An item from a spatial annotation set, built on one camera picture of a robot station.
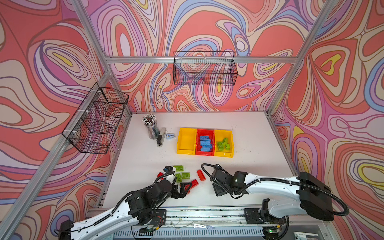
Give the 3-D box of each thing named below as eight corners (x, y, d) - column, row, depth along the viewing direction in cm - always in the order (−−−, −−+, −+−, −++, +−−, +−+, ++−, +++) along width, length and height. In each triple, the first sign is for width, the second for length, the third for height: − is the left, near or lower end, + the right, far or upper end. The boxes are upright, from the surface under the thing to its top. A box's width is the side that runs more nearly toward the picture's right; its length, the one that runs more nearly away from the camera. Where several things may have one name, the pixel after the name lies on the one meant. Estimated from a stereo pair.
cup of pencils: (148, 139, 105) (141, 123, 92) (150, 129, 110) (144, 113, 97) (158, 139, 105) (153, 123, 92) (160, 129, 110) (155, 113, 97)
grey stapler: (155, 146, 101) (154, 143, 98) (162, 130, 110) (161, 127, 107) (161, 147, 101) (160, 144, 98) (168, 131, 110) (167, 128, 106)
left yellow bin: (177, 155, 97) (176, 150, 92) (179, 133, 109) (178, 127, 103) (197, 155, 97) (197, 150, 92) (196, 133, 109) (197, 127, 103)
